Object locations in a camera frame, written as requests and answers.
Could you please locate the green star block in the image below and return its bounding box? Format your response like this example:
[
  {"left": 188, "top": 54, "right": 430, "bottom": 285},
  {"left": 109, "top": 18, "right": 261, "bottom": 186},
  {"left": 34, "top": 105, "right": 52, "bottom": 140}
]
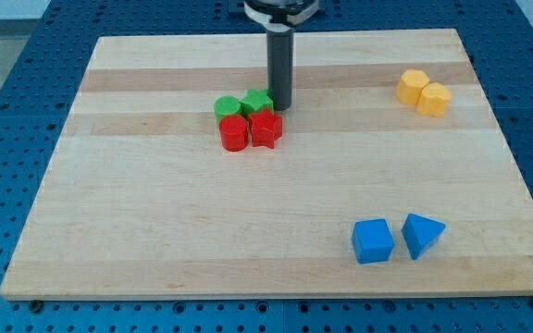
[{"left": 240, "top": 89, "right": 274, "bottom": 117}]

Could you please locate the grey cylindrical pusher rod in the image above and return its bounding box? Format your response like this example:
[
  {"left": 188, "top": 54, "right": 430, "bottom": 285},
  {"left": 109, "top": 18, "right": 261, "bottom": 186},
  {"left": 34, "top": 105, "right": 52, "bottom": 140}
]
[{"left": 266, "top": 24, "right": 294, "bottom": 111}]

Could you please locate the yellow hexagon block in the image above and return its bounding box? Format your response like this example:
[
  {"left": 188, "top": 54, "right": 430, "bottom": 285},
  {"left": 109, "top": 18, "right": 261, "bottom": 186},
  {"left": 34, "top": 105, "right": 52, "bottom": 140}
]
[{"left": 396, "top": 69, "right": 430, "bottom": 105}]

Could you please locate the green cylinder block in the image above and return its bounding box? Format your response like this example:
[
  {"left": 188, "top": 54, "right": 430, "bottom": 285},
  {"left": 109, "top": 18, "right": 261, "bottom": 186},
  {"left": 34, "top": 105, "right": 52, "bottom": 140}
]
[{"left": 213, "top": 95, "right": 242, "bottom": 124}]

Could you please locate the blue triangular prism block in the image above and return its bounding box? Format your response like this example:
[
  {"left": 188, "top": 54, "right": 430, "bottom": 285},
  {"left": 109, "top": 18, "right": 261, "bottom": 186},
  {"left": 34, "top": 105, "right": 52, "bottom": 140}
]
[{"left": 401, "top": 214, "right": 446, "bottom": 260}]

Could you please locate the blue cube block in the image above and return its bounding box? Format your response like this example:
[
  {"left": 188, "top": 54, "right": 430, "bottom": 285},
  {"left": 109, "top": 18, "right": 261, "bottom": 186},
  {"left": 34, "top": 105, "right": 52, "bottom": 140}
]
[{"left": 351, "top": 218, "right": 395, "bottom": 265}]

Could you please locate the red star block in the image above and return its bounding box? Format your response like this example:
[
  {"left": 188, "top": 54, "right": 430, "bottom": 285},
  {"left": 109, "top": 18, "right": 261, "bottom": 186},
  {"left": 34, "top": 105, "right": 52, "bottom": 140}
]
[{"left": 248, "top": 108, "right": 283, "bottom": 149}]

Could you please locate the red cylinder block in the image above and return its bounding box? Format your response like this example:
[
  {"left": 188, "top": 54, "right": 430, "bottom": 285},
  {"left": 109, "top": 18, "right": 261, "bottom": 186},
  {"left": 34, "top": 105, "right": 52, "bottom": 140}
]
[{"left": 218, "top": 115, "right": 248, "bottom": 152}]

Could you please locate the yellow heart block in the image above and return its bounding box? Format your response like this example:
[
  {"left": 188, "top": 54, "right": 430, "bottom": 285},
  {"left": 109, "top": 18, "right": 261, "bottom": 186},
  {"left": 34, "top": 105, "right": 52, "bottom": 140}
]
[{"left": 415, "top": 82, "right": 452, "bottom": 117}]

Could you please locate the light wooden board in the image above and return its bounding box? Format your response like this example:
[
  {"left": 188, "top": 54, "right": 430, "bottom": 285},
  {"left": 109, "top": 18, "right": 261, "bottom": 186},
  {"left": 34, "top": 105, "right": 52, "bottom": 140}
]
[{"left": 0, "top": 29, "right": 533, "bottom": 301}]

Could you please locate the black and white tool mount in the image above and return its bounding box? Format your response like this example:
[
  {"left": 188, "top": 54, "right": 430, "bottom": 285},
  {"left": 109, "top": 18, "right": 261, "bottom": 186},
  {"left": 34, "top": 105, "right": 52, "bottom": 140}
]
[{"left": 243, "top": 0, "right": 318, "bottom": 26}]

